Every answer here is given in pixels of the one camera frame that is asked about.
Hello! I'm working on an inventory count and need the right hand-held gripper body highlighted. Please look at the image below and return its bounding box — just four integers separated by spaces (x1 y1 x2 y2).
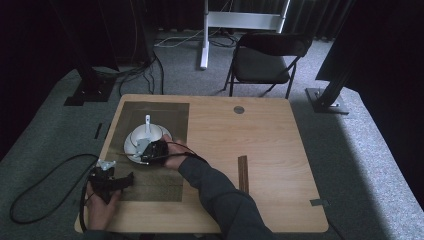
134 138 169 165

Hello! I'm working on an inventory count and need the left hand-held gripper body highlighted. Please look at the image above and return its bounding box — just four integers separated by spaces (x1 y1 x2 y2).
88 159 118 203

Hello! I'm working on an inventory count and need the white metal stand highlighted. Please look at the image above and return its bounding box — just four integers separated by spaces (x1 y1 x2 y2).
199 0 291 70

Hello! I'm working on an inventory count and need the brown placemat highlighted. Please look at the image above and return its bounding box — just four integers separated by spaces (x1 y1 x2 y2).
105 101 190 203

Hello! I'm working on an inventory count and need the white plate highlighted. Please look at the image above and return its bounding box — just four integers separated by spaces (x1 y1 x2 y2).
123 124 174 165

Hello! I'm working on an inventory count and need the thick black floor cable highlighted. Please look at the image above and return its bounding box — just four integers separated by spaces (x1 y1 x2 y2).
9 153 100 225

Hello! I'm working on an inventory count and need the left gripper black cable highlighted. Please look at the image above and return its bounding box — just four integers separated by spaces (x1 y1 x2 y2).
79 168 98 235

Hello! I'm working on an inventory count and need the black stand with square base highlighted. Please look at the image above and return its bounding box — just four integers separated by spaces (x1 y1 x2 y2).
49 0 116 107

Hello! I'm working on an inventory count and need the person's right hand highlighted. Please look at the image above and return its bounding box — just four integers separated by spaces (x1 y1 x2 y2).
162 134 193 170

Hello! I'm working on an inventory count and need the black slanted stand with base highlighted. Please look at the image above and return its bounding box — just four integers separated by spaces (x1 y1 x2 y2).
305 49 356 115

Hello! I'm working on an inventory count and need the black cable bundle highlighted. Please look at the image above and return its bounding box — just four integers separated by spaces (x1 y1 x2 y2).
118 49 165 96

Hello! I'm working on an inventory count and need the white ceramic spoon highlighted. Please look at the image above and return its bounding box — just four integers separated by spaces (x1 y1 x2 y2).
143 114 153 141

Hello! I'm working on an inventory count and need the black folding chair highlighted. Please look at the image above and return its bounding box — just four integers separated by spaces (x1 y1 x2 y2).
222 31 314 100

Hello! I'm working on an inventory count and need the thin black cable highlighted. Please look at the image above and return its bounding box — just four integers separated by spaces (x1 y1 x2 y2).
324 216 348 240

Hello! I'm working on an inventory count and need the white bowl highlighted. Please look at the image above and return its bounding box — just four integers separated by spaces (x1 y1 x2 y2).
129 123 164 150

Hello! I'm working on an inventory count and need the person's left hand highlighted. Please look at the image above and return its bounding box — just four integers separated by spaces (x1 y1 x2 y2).
85 183 123 231

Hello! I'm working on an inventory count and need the white floor cable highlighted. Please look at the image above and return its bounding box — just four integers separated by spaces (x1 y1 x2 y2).
154 29 205 48

